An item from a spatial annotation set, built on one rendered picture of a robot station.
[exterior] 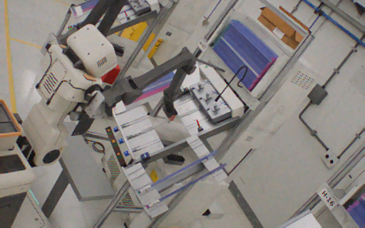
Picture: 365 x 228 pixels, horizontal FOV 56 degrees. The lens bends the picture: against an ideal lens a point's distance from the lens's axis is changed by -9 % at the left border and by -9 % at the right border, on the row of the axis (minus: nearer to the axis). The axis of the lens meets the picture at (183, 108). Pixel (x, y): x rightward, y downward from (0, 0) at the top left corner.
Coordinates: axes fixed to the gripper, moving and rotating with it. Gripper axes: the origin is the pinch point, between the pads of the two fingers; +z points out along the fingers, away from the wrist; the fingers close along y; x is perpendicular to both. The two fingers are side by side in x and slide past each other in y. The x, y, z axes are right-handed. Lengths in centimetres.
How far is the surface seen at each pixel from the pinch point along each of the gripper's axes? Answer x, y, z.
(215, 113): -24.4, -14.3, -5.8
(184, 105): -12.8, 7.6, 0.6
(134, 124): 22.8, 8.9, 1.5
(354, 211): -48, -116, -20
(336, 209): -45, -107, -13
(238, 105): -38.9, -17.3, -8.2
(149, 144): 20.0, -11.3, 1.3
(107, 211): 61, -25, 34
